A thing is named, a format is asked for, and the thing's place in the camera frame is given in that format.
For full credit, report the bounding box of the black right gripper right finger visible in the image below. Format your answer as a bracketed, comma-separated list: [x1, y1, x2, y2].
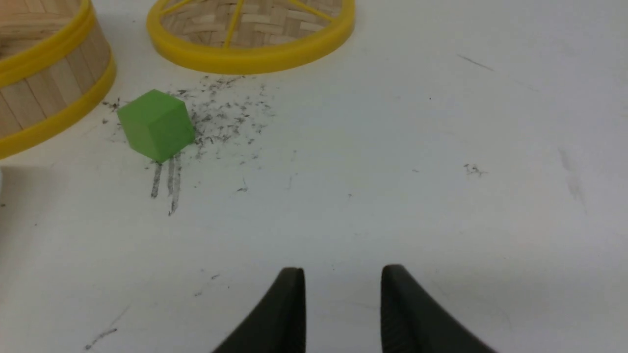
[381, 264, 495, 353]

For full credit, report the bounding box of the bamboo steamer basket yellow rim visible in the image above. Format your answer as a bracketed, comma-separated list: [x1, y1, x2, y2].
[0, 0, 116, 158]

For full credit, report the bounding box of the green cube block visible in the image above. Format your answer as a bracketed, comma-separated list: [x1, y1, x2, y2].
[117, 90, 196, 163]

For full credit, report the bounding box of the woven bamboo steamer lid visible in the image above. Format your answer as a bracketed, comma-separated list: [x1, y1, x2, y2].
[146, 0, 355, 75]

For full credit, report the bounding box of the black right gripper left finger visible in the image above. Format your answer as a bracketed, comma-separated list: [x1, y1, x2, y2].
[214, 267, 307, 353]

